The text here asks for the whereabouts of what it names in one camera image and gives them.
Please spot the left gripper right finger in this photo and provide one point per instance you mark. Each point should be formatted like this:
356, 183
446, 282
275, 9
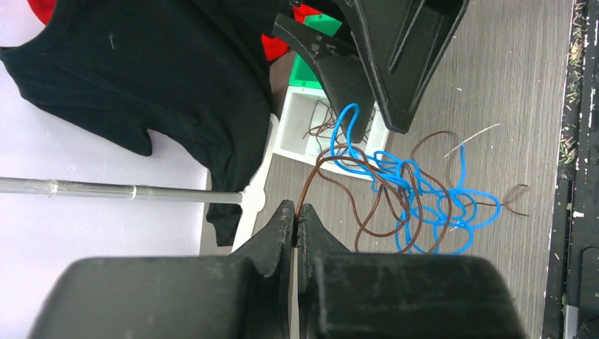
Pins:
343, 294

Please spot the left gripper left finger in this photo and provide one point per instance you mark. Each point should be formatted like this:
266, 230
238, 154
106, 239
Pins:
242, 295

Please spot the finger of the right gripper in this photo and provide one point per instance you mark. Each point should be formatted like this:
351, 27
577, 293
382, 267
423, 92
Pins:
401, 43
341, 73

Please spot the green plastic bin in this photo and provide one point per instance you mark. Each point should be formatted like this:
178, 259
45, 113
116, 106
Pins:
302, 73

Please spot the red plastic bin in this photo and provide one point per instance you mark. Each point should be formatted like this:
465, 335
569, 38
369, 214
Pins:
274, 48

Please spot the white plastic bin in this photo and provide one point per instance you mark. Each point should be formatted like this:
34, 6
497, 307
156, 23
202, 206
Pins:
305, 109

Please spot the white clothes rack stand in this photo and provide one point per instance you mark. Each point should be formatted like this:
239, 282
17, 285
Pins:
252, 199

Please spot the black t-shirt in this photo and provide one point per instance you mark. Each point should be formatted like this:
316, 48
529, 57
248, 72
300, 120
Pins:
195, 71

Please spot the red sweatshirt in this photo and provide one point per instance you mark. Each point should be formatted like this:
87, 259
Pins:
43, 9

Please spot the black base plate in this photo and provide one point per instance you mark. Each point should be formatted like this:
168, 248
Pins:
571, 295

